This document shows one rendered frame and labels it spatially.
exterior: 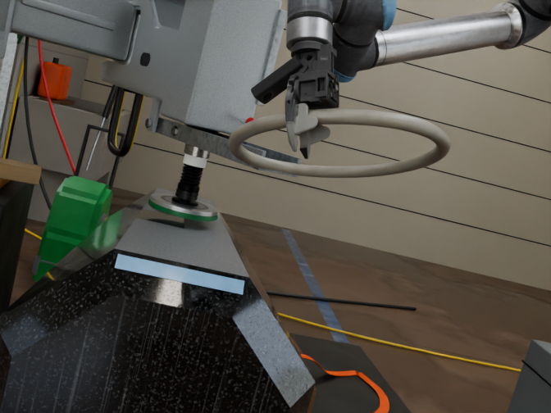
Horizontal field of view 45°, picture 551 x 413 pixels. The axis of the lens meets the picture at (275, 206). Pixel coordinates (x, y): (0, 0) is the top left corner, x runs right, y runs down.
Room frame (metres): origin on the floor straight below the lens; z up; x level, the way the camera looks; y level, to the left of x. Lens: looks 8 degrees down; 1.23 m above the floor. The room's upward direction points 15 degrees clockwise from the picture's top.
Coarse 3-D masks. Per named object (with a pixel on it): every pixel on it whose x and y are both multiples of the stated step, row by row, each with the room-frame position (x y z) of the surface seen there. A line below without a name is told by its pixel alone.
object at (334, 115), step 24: (264, 120) 1.32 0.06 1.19; (336, 120) 1.27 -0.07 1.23; (360, 120) 1.27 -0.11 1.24; (384, 120) 1.28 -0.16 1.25; (408, 120) 1.30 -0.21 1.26; (240, 144) 1.44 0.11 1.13; (264, 168) 1.63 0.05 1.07; (288, 168) 1.67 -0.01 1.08; (312, 168) 1.70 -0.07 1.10; (336, 168) 1.71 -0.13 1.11; (360, 168) 1.69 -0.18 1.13; (384, 168) 1.66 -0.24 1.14; (408, 168) 1.62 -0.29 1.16
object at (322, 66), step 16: (304, 48) 1.30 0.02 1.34; (320, 48) 1.30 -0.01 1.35; (304, 64) 1.31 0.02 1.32; (320, 64) 1.29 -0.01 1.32; (288, 80) 1.29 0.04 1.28; (304, 80) 1.28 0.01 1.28; (320, 80) 1.27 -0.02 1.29; (336, 80) 1.31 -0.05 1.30; (304, 96) 1.28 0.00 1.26; (320, 96) 1.25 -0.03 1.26; (336, 96) 1.30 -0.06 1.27
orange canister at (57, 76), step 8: (48, 64) 4.85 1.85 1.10; (56, 64) 4.87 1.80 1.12; (48, 72) 4.85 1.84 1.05; (56, 72) 4.85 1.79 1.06; (64, 72) 4.89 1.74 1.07; (40, 80) 4.85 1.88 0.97; (48, 80) 4.85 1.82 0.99; (56, 80) 4.86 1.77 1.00; (64, 80) 4.94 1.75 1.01; (40, 88) 4.84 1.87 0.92; (48, 88) 4.85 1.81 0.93; (56, 88) 4.86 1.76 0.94; (64, 88) 5.00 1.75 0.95; (40, 96) 4.86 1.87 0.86; (56, 96) 4.86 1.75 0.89; (64, 96) 5.05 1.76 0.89; (64, 104) 4.97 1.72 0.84; (72, 104) 5.27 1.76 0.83
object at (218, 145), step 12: (168, 120) 2.10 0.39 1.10; (156, 132) 2.16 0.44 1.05; (168, 132) 2.09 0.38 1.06; (180, 132) 2.01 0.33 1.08; (192, 132) 1.95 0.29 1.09; (204, 132) 1.89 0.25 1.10; (192, 144) 1.94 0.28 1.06; (204, 144) 1.88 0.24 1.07; (216, 144) 1.82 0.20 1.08; (252, 144) 1.88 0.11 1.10; (228, 156) 1.76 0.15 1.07; (264, 156) 1.63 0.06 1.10; (276, 156) 1.77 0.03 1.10; (288, 156) 1.73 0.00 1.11
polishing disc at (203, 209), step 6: (150, 198) 2.00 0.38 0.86; (156, 198) 1.97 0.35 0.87; (162, 198) 2.00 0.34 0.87; (168, 198) 2.03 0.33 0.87; (162, 204) 1.94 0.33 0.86; (168, 204) 1.94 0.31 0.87; (174, 204) 1.96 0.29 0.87; (180, 204) 1.99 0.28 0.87; (198, 204) 2.07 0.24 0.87; (204, 204) 2.09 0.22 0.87; (174, 210) 1.93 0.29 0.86; (180, 210) 1.93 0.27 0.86; (186, 210) 1.93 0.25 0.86; (192, 210) 1.94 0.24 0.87; (198, 210) 1.97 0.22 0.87; (204, 210) 1.99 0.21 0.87; (210, 210) 2.02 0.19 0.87; (216, 210) 2.05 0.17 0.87
